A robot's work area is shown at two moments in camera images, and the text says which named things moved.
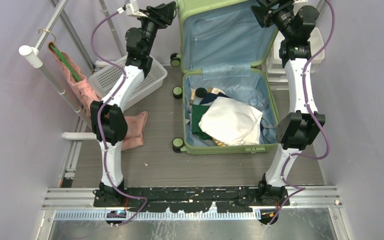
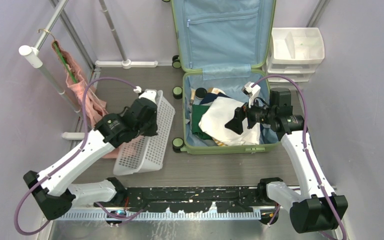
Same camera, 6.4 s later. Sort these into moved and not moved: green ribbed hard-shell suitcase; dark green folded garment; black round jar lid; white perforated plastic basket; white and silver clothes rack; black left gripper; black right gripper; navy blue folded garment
Moved: black right gripper; white perforated plastic basket; black left gripper
Not moved: navy blue folded garment; black round jar lid; white and silver clothes rack; dark green folded garment; green ribbed hard-shell suitcase
